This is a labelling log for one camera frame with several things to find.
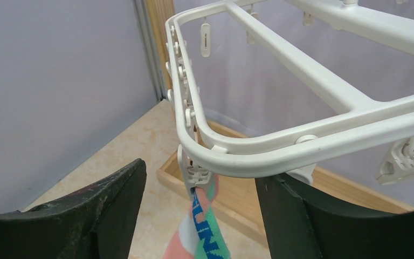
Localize white plastic clip hanger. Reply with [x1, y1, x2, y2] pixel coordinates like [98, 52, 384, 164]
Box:
[165, 1, 414, 205]

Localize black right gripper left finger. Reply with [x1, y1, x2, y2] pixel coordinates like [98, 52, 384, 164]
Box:
[0, 159, 147, 258]

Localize wooden drying rack frame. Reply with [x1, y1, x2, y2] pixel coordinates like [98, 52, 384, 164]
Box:
[147, 1, 414, 248]

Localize pink sock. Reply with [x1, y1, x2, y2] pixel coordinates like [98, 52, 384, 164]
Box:
[163, 176, 231, 259]

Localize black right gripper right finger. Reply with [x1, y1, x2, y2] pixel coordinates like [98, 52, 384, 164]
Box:
[255, 173, 414, 258]

